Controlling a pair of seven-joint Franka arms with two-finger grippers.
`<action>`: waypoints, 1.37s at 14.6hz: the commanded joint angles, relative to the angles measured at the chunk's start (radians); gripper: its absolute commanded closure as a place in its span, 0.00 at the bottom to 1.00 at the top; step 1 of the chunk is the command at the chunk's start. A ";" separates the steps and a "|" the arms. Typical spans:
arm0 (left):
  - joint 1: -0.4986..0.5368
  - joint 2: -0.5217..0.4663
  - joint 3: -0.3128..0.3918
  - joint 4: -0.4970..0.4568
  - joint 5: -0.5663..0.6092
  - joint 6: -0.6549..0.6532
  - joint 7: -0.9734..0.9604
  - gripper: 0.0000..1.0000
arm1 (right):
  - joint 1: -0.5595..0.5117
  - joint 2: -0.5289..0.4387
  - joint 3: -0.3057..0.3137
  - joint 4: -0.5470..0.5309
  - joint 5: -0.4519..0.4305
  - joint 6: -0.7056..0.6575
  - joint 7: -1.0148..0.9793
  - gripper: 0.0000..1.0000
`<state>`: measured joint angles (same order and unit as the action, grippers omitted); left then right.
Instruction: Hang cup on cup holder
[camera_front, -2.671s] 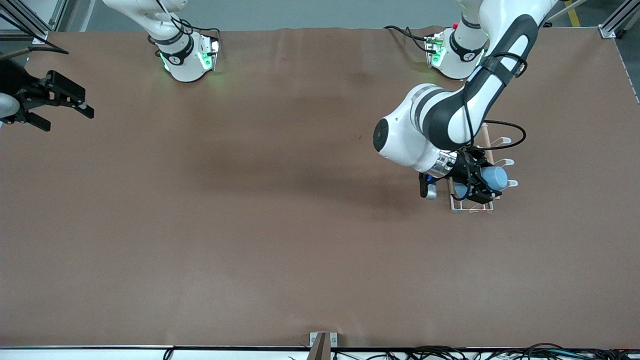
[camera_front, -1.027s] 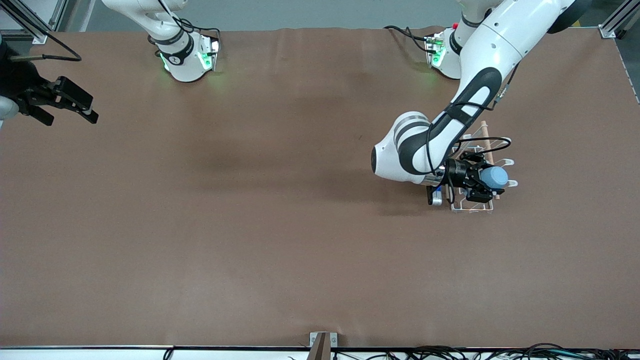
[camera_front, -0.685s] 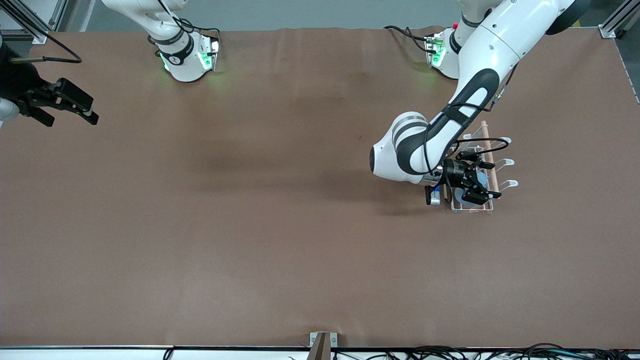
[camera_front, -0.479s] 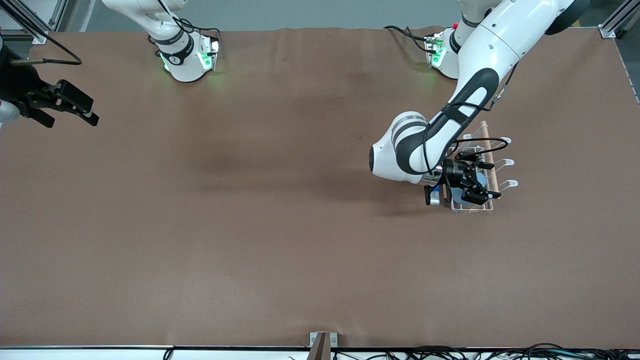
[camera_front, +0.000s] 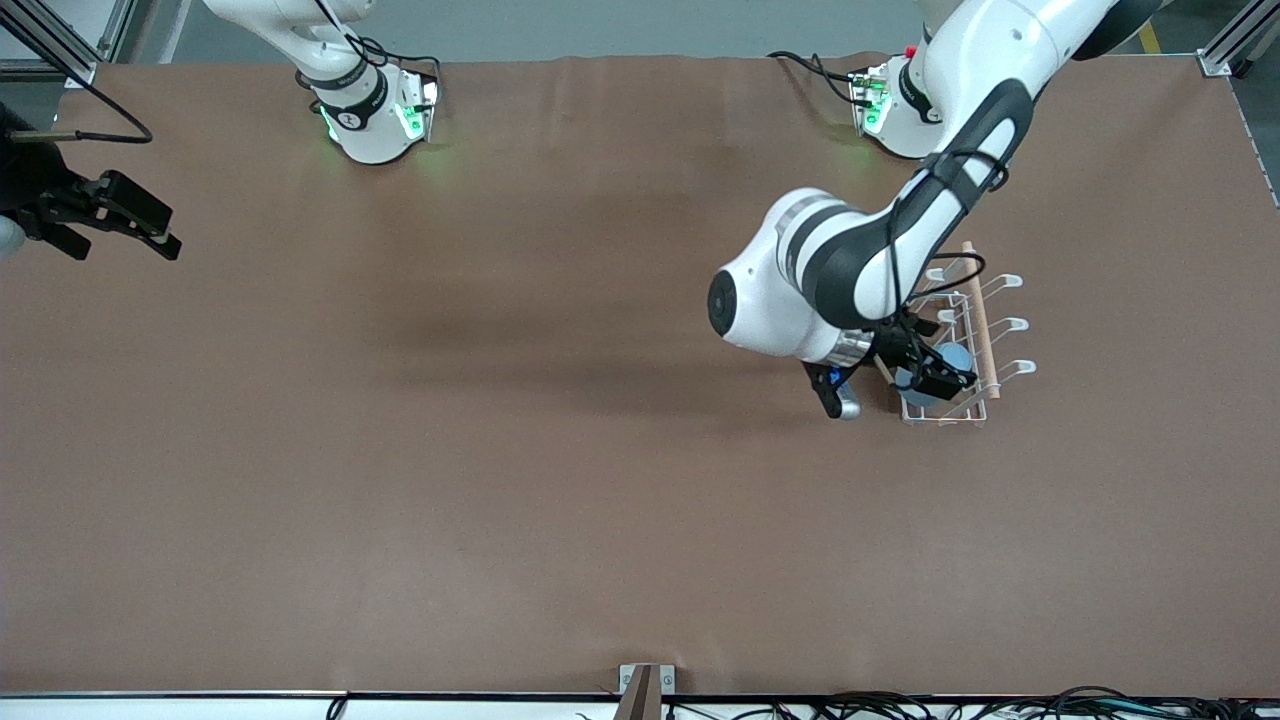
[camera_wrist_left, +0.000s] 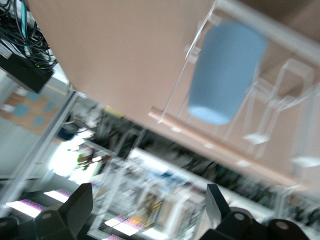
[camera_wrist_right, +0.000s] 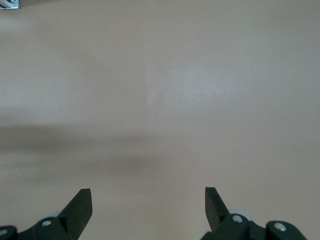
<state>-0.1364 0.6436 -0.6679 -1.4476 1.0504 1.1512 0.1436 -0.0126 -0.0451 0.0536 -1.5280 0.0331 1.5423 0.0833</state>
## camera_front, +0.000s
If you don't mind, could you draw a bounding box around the blue plastic cup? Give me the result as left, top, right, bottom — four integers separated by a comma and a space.
893, 343, 974, 407

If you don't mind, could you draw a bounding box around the white wire cup holder rack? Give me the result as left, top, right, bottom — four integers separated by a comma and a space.
898, 240, 1038, 429

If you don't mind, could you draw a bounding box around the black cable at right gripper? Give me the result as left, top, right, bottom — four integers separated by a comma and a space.
0, 20, 154, 144

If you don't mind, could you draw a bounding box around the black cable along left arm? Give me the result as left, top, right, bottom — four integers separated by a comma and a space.
885, 150, 1011, 331

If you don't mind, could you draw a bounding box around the aluminium frame profile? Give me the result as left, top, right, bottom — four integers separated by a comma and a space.
0, 0, 141, 89
1198, 0, 1280, 79

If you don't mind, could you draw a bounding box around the black cable at left base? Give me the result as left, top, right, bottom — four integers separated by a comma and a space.
768, 50, 866, 106

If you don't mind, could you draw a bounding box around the black cable at base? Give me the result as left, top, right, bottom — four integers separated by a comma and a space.
345, 38, 441, 86
768, 50, 866, 106

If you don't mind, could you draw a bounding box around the black cable at right base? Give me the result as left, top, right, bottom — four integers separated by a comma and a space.
345, 38, 441, 86

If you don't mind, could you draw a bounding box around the black cable bundle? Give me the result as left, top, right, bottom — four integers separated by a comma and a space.
575, 685, 1280, 720

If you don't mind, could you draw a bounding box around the silver metal angle bracket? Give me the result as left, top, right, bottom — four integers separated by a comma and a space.
618, 663, 676, 696

